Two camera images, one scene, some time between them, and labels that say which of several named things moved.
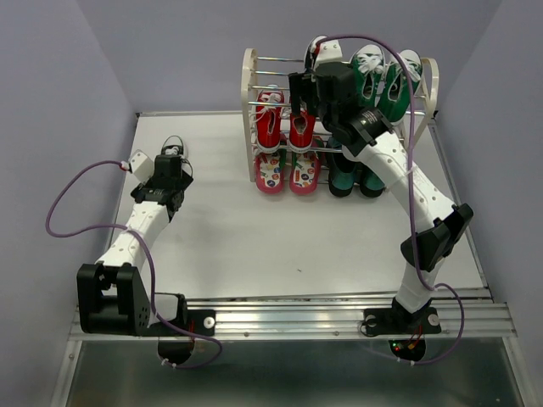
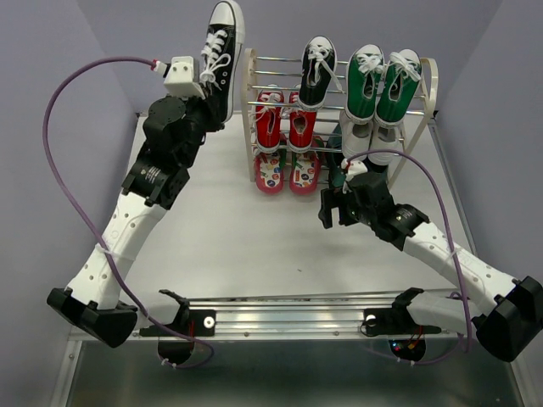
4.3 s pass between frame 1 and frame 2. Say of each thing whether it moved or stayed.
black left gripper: moved
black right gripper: moved
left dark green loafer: stayed
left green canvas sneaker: stayed
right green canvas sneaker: stayed
